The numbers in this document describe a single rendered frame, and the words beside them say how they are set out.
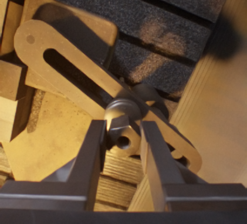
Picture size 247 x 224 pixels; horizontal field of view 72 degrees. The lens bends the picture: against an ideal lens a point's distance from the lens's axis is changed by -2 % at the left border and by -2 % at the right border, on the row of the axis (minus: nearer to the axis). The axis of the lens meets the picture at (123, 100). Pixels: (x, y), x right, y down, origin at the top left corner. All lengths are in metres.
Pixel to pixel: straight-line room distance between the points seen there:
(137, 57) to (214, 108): 0.30
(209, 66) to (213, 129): 0.20
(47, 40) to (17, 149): 0.20
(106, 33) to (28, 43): 0.09
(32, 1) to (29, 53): 0.06
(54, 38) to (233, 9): 0.50
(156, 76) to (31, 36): 0.32
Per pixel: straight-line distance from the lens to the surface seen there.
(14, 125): 0.27
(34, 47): 0.21
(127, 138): 0.16
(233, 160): 0.73
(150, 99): 0.33
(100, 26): 0.22
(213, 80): 0.58
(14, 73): 0.24
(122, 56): 0.45
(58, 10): 0.23
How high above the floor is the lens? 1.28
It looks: 74 degrees down
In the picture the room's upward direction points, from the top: 177 degrees clockwise
